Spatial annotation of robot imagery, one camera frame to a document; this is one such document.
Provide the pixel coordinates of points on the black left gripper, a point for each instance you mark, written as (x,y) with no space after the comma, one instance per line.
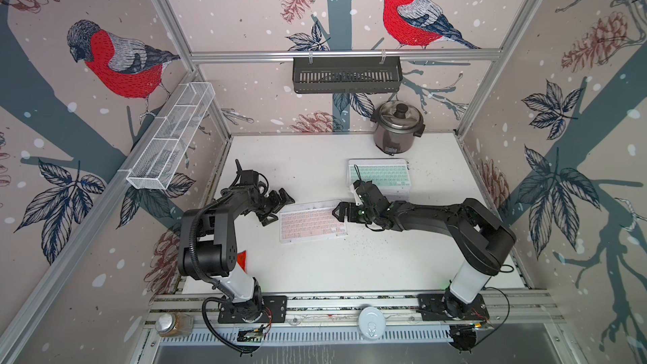
(275,207)

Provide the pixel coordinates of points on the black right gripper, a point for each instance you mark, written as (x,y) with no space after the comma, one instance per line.
(350,216)

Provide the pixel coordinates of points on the pink keyboard back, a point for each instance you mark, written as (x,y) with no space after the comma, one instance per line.
(310,222)

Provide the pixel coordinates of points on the green keyboard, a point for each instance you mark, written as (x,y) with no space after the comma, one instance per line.
(390,175)

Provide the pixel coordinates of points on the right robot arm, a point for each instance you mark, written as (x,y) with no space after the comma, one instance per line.
(484,240)

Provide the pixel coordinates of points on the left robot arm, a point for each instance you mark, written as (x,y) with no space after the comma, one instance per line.
(208,248)

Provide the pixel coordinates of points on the red packet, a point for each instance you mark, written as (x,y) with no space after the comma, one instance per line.
(241,260)

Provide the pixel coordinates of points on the steel rice cooker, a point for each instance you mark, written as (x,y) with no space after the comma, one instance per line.
(398,124)

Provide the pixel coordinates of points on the white round cap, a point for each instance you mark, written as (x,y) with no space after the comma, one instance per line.
(371,323)

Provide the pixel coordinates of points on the black hanging basket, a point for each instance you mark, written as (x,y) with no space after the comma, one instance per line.
(347,75)

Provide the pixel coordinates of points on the glass jar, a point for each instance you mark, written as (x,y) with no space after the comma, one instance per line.
(174,324)

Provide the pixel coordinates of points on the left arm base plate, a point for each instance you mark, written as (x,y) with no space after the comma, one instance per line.
(272,309)

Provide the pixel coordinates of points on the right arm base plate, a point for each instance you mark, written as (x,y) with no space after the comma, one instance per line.
(429,308)

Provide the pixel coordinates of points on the aluminium front rail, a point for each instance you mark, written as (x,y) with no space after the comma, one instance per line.
(512,306)

